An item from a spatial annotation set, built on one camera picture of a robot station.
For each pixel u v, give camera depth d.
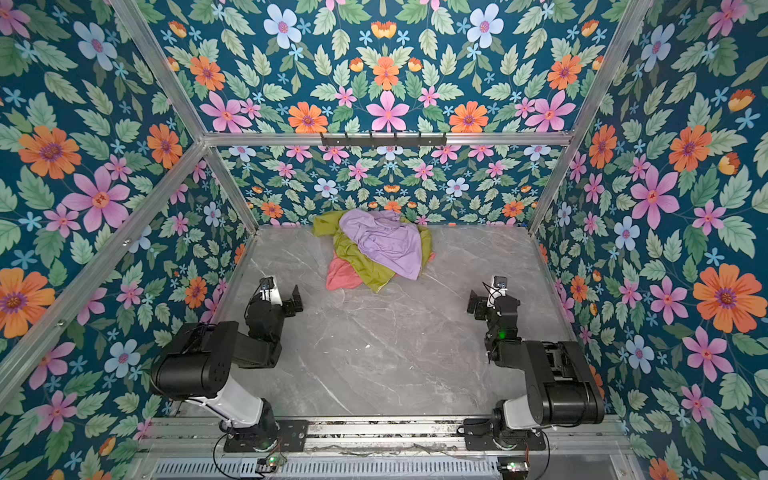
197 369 0.46
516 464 0.70
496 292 0.78
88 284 0.59
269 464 0.71
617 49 0.73
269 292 0.78
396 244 1.05
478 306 0.82
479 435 0.74
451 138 0.93
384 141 0.93
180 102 0.82
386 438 0.75
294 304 0.86
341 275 1.01
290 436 0.75
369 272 1.01
